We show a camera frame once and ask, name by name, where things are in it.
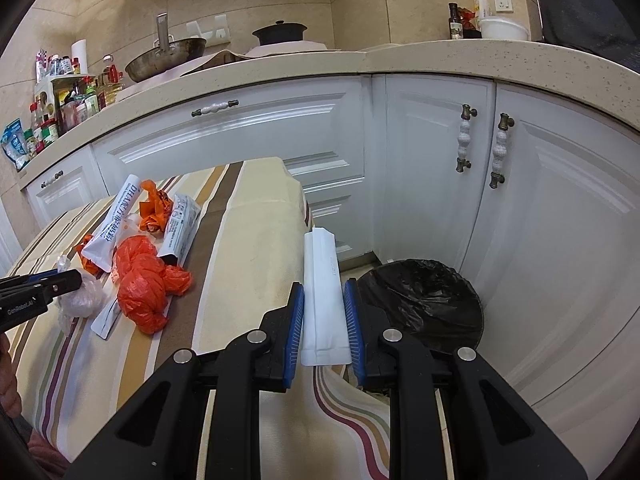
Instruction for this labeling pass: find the white spice rack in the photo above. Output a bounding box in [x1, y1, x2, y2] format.
[34, 75, 97, 133]

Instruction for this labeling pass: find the wide white drawer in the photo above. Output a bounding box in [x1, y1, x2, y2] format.
[92, 77, 368, 173]

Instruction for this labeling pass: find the striped tablecloth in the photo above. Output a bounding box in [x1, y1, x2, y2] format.
[9, 156, 391, 480]

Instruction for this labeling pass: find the translucent white plastic bag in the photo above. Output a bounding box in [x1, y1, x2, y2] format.
[55, 255, 107, 336]

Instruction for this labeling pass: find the white cabinet door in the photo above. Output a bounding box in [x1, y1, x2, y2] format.
[460, 82, 640, 406]
[377, 75, 496, 273]

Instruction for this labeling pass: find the orange wrapper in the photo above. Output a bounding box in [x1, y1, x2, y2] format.
[75, 232, 108, 277]

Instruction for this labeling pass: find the small white drawer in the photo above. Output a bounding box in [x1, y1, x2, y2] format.
[22, 145, 103, 226]

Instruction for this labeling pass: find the beige stove cover cloth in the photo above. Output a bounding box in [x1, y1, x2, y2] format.
[120, 40, 346, 96]

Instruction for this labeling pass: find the red snack packet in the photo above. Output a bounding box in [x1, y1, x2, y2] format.
[461, 9, 482, 40]

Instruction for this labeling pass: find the steel wok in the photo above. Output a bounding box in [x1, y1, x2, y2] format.
[125, 12, 207, 83]

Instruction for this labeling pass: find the bin with black bag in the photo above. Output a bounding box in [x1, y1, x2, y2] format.
[356, 258, 485, 361]

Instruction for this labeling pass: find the white plastic bowl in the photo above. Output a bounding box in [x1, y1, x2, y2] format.
[479, 16, 530, 42]

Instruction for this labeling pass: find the plain white pouch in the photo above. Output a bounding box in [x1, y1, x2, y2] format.
[300, 226, 351, 367]

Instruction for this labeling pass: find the large orange plastic bag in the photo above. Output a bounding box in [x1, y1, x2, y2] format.
[111, 235, 193, 335]

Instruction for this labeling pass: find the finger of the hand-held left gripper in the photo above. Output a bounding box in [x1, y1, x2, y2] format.
[0, 269, 83, 306]
[0, 269, 60, 290]

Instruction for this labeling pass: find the flat white packet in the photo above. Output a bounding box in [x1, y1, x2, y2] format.
[91, 290, 126, 341]

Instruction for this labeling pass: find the blue snack bag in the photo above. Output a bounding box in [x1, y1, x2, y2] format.
[1, 119, 28, 170]

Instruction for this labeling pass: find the wide drawer handle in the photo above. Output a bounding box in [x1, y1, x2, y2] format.
[192, 100, 240, 117]

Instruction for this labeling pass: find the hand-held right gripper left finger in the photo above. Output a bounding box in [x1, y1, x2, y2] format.
[65, 281, 306, 480]

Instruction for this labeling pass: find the small orange plastic bag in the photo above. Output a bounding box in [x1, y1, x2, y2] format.
[137, 179, 175, 235]

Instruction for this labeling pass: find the black lidded pot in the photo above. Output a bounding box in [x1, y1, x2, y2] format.
[251, 20, 308, 47]

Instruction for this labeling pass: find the cooking oil bottle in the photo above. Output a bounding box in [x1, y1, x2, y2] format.
[100, 55, 126, 107]

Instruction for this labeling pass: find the white packet with fine print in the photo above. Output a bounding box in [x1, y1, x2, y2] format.
[157, 194, 202, 266]

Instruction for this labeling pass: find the paper towel roll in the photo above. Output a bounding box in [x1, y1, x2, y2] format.
[71, 38, 90, 78]

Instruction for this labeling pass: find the white tube pack blue print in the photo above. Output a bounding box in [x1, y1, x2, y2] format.
[80, 174, 143, 275]

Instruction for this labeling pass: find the group of condiment bottles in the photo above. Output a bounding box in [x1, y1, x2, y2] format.
[22, 47, 126, 158]

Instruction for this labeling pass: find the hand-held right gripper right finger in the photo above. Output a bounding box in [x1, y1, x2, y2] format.
[342, 278, 588, 480]

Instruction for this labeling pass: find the white beaded door handle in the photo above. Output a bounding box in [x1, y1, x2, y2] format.
[455, 103, 478, 175]
[489, 112, 516, 190]

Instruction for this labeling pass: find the speckled stone countertop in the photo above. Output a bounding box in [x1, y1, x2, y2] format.
[20, 37, 640, 191]

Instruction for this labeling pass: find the person's left hand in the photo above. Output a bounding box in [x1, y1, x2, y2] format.
[0, 334, 20, 411]

